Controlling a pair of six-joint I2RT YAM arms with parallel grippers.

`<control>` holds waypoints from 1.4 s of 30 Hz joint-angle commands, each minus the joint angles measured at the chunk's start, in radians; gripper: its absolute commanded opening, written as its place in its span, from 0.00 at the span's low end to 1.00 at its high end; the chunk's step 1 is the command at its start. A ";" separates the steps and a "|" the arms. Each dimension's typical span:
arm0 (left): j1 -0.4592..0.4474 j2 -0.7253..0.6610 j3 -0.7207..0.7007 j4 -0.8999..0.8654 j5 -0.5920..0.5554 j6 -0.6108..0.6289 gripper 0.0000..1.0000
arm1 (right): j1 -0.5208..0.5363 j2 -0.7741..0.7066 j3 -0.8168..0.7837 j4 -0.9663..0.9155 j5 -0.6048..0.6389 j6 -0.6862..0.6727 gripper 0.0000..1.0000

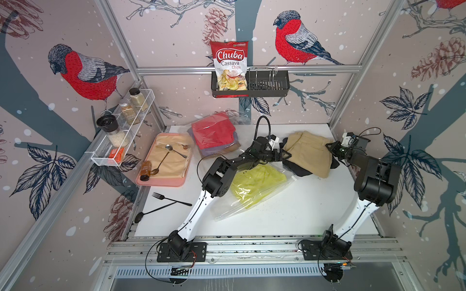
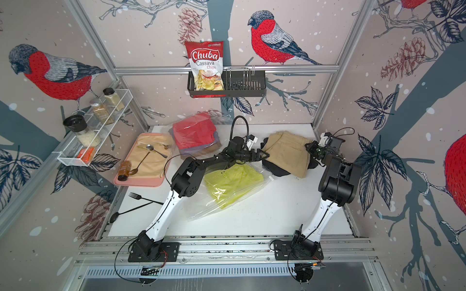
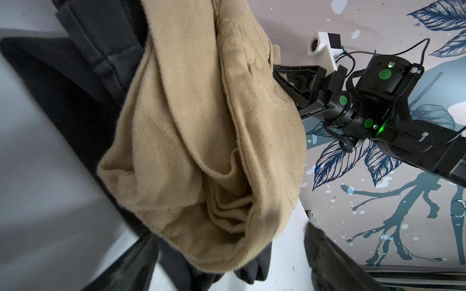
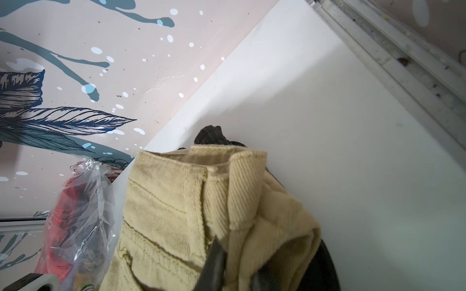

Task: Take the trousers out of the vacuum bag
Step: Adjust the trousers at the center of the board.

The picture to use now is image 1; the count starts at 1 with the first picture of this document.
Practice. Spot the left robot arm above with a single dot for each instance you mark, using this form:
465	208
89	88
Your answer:
215	184

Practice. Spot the tan garment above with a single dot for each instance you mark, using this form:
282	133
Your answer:
309	152

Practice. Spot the pink tray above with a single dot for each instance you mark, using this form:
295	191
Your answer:
164	182

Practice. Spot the black plastic spoon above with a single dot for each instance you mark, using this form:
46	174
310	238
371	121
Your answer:
140	215

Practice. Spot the amber bottle on tray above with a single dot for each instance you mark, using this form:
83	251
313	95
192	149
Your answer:
145	171

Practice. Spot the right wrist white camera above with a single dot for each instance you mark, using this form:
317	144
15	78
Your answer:
348	138

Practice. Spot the clear plastic vacuum bag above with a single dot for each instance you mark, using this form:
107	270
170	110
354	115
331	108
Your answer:
226	209

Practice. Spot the black wire basket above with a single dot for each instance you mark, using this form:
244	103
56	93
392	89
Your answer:
259	83

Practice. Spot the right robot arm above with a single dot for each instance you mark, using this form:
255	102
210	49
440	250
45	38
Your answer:
376	184

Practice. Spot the black trousers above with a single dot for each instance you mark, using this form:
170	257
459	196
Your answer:
296	169

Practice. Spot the yellow green garment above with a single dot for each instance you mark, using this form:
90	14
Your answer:
251	187

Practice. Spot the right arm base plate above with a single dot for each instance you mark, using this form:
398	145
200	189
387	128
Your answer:
312	250

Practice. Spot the white wire shelf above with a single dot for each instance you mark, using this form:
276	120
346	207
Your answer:
101	153

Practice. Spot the brown spoon on tray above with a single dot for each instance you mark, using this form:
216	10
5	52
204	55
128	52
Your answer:
157	169

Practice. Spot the black plastic fork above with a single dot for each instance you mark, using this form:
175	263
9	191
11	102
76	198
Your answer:
162	197

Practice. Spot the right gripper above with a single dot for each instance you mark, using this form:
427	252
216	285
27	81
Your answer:
334	145

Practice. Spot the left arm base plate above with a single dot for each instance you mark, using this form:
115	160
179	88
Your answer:
192	252

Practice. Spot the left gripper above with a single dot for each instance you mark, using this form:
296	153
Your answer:
280	156

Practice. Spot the small orange box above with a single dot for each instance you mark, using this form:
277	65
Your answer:
117	154

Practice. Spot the red folded garment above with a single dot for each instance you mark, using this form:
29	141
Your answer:
214	131

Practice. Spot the metal spoon on tray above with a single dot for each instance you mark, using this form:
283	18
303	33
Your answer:
171	149

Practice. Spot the Chuba cassava chips bag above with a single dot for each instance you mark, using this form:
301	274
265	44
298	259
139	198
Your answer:
231	64

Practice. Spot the spice jar middle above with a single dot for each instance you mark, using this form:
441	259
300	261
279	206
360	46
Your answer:
129	113

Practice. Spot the spice jar rear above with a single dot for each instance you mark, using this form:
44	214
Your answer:
138	99

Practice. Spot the tan cloth on tray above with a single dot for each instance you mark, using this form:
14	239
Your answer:
174	165

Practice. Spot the black lid spice jar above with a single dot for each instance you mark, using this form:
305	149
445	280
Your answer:
110	125

